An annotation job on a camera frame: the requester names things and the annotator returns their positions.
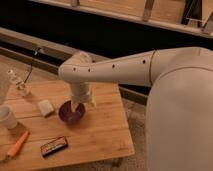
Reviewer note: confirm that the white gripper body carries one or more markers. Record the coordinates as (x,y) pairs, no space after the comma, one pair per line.
(80,92)

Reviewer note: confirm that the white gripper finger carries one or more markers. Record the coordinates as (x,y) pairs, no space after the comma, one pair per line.
(74,105)
(91,102)

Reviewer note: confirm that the purple ceramic bowl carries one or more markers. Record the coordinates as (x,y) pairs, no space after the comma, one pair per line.
(69,116)

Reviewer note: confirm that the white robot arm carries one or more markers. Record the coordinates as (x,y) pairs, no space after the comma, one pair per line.
(179,111)

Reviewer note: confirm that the white sponge block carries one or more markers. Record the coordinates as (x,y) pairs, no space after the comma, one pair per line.
(45,107)

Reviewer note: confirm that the black candy bar box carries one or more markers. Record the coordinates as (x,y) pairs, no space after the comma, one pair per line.
(53,146)

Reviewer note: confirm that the clear plastic bottle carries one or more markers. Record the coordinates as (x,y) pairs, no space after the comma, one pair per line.
(18,83)

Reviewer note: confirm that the white paper cup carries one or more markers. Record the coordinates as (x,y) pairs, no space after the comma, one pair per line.
(7,118)

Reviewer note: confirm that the orange marker pen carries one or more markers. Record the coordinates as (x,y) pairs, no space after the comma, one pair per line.
(14,149)

